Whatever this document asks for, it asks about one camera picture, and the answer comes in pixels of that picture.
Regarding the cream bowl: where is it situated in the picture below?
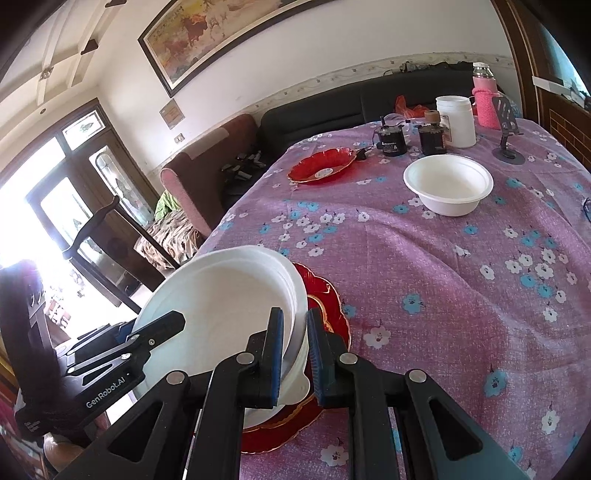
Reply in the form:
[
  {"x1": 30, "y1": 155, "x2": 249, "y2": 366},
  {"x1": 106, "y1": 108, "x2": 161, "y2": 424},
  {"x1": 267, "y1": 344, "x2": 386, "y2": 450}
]
[{"x1": 240, "y1": 251, "x2": 311, "y2": 430}]

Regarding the white flat box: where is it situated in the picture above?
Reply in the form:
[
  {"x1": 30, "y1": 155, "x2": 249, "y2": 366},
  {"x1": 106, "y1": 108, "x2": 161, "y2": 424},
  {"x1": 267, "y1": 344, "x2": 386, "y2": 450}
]
[{"x1": 532, "y1": 76, "x2": 573, "y2": 95}]

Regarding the green cloth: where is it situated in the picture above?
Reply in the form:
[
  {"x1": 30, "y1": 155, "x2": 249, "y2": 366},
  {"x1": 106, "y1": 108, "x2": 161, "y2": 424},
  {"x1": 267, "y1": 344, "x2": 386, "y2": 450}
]
[{"x1": 154, "y1": 191, "x2": 178, "y2": 222}]

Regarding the black sofa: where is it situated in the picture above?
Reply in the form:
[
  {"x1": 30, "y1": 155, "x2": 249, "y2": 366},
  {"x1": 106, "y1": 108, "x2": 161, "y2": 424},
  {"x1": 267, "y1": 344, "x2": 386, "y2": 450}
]
[{"x1": 259, "y1": 69, "x2": 476, "y2": 162}]

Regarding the black jar with cork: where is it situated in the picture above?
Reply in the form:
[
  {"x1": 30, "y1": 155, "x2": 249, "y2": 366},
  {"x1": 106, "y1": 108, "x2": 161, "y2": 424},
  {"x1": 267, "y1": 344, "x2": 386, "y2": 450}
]
[{"x1": 413, "y1": 111, "x2": 448, "y2": 155}]

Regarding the wooden framed window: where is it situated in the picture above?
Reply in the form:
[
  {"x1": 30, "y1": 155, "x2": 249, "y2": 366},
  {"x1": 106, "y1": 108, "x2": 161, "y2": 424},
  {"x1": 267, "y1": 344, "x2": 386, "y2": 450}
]
[{"x1": 492, "y1": 0, "x2": 591, "y2": 121}]

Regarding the wall plaque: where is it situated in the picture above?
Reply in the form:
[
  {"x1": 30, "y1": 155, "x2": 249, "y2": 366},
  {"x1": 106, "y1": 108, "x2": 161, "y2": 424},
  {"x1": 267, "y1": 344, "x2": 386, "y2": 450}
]
[{"x1": 159, "y1": 99, "x2": 186, "y2": 130}]

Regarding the dark cloth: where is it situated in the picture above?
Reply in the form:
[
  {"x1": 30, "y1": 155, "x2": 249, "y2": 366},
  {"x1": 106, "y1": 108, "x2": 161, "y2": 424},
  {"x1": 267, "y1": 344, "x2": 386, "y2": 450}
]
[{"x1": 383, "y1": 60, "x2": 458, "y2": 75}]

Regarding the patterned blanket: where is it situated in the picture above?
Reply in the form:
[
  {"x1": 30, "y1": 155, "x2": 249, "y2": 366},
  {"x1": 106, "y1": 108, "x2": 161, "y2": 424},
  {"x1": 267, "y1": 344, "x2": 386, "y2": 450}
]
[{"x1": 139, "y1": 210, "x2": 204, "y2": 273}]

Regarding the black device pile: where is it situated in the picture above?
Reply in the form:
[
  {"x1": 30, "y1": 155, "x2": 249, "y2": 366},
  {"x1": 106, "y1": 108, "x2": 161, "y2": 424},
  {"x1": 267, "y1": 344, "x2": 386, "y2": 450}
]
[{"x1": 222, "y1": 150, "x2": 266, "y2": 183}]

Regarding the framed painting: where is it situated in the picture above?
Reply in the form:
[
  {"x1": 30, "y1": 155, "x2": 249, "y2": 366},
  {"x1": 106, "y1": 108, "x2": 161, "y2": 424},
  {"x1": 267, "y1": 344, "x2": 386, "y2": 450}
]
[{"x1": 137, "y1": 0, "x2": 342, "y2": 97}]

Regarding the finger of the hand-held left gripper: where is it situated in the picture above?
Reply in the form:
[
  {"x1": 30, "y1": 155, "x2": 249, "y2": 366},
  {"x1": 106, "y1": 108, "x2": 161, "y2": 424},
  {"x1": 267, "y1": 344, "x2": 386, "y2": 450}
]
[
  {"x1": 74, "y1": 320, "x2": 137, "y2": 356},
  {"x1": 65, "y1": 310, "x2": 186, "y2": 377}
]

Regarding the orange plastic bag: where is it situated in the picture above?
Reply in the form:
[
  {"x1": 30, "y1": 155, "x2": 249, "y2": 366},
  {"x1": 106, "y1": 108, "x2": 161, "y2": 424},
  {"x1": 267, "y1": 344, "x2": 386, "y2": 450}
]
[{"x1": 394, "y1": 95, "x2": 430, "y2": 121}]

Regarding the pink sleeved bottle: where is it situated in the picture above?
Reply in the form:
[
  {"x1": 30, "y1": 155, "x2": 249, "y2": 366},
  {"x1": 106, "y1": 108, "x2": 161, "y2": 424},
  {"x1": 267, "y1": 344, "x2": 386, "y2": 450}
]
[{"x1": 471, "y1": 62, "x2": 508, "y2": 130}]

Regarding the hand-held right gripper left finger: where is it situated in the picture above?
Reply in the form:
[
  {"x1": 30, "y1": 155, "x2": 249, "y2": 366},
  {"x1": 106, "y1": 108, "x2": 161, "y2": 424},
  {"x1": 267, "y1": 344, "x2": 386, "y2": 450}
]
[{"x1": 54, "y1": 307, "x2": 284, "y2": 480}]

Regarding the dark wooden chair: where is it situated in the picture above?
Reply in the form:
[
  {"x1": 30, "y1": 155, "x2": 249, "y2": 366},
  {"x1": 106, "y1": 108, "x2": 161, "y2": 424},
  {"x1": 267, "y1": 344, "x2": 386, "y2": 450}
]
[{"x1": 62, "y1": 196, "x2": 181, "y2": 315}]

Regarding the black cylindrical motor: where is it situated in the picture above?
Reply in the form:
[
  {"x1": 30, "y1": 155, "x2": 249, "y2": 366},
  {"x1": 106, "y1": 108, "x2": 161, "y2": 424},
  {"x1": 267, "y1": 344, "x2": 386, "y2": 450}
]
[{"x1": 374, "y1": 117, "x2": 409, "y2": 158}]

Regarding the grey phone stand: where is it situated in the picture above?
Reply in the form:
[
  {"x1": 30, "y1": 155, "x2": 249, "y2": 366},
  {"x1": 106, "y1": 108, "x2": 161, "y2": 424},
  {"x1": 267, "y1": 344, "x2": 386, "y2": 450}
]
[{"x1": 490, "y1": 95, "x2": 527, "y2": 164}]

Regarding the purple floral tablecloth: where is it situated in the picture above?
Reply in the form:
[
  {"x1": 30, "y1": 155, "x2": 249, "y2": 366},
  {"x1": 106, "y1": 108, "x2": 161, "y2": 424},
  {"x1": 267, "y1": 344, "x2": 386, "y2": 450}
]
[{"x1": 182, "y1": 115, "x2": 591, "y2": 480}]

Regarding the white plastic jar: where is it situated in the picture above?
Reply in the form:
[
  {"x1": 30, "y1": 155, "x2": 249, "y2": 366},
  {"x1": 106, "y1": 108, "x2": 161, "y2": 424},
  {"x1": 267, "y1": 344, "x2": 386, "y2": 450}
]
[{"x1": 435, "y1": 95, "x2": 477, "y2": 148}]

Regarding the wooden glass door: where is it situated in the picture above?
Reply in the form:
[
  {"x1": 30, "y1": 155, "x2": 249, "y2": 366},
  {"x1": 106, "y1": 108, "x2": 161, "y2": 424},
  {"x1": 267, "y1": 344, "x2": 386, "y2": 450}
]
[{"x1": 0, "y1": 102, "x2": 162, "y2": 342}]

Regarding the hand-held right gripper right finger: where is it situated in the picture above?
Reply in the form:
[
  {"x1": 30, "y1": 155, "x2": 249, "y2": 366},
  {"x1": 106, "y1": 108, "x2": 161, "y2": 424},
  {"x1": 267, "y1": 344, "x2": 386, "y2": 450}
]
[{"x1": 306, "y1": 307, "x2": 532, "y2": 480}]

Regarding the small red plate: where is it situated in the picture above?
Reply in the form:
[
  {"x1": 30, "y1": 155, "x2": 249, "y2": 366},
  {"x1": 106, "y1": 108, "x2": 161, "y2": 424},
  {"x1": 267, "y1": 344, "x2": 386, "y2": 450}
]
[{"x1": 288, "y1": 148, "x2": 358, "y2": 184}]

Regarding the brown armchair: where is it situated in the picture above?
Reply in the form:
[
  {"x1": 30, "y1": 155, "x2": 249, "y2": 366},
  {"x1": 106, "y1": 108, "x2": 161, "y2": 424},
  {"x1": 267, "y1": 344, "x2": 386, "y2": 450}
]
[{"x1": 160, "y1": 113, "x2": 269, "y2": 238}]

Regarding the large red scalloped plate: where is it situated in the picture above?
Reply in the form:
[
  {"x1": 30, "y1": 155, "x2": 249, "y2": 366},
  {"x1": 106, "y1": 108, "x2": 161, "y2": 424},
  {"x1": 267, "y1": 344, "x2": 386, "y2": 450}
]
[{"x1": 240, "y1": 262, "x2": 352, "y2": 455}]

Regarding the white bowl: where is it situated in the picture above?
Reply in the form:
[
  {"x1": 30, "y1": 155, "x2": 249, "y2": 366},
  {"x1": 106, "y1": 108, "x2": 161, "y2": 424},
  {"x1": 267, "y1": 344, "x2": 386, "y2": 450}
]
[
  {"x1": 131, "y1": 246, "x2": 296, "y2": 418},
  {"x1": 403, "y1": 154, "x2": 495, "y2": 217},
  {"x1": 222, "y1": 247, "x2": 306, "y2": 370}
]

